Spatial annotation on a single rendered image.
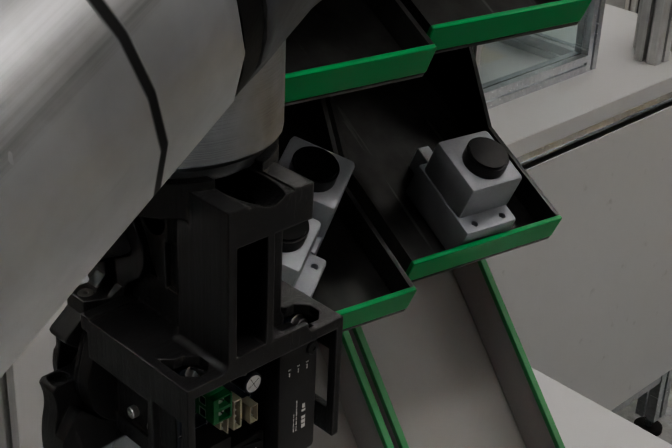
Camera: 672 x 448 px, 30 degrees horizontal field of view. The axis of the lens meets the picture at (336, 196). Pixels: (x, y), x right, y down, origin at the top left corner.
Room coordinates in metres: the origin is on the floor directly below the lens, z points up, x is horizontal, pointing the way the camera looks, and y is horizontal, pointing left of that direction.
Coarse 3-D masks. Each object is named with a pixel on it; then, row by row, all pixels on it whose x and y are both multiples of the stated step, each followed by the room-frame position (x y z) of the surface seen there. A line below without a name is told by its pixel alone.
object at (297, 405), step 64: (192, 192) 0.36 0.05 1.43; (256, 192) 0.37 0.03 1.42; (128, 256) 0.38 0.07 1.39; (192, 256) 0.36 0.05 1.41; (256, 256) 0.36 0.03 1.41; (64, 320) 0.38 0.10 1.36; (128, 320) 0.37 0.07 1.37; (192, 320) 0.36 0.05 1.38; (256, 320) 0.36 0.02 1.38; (320, 320) 0.38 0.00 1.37; (128, 384) 0.35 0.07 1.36; (192, 384) 0.33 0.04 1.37; (256, 384) 0.36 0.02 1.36
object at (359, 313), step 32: (288, 128) 0.79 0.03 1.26; (320, 128) 0.76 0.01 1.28; (352, 224) 0.73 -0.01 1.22; (320, 256) 0.70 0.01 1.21; (352, 256) 0.71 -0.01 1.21; (384, 256) 0.70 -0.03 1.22; (320, 288) 0.68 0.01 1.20; (352, 288) 0.68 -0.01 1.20; (384, 288) 0.69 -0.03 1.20; (352, 320) 0.65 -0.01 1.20
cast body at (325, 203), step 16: (288, 144) 0.71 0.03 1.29; (304, 144) 0.71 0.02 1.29; (288, 160) 0.69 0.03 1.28; (304, 160) 0.69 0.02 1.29; (320, 160) 0.69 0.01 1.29; (336, 160) 0.69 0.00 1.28; (304, 176) 0.68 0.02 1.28; (320, 176) 0.68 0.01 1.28; (336, 176) 0.68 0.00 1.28; (320, 192) 0.68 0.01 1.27; (336, 192) 0.68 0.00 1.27; (320, 208) 0.67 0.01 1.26; (336, 208) 0.69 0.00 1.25; (320, 240) 0.68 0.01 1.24
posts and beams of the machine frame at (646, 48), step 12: (648, 0) 2.06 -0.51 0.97; (660, 0) 2.04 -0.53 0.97; (648, 12) 2.06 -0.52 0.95; (660, 12) 2.04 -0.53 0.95; (648, 24) 2.06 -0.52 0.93; (660, 24) 2.04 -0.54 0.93; (648, 36) 2.07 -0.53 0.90; (660, 36) 2.04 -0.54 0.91; (636, 48) 2.07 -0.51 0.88; (648, 48) 2.05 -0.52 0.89; (660, 48) 2.04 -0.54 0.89; (648, 60) 2.05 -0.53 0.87; (660, 60) 2.05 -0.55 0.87
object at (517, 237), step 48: (336, 96) 0.86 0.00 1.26; (384, 96) 0.87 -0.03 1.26; (432, 96) 0.89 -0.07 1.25; (480, 96) 0.85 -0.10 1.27; (336, 144) 0.78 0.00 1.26; (384, 144) 0.83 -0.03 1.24; (432, 144) 0.84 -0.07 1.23; (384, 192) 0.78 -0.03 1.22; (528, 192) 0.80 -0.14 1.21; (384, 240) 0.73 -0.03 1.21; (432, 240) 0.75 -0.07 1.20; (480, 240) 0.74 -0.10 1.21; (528, 240) 0.77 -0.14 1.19
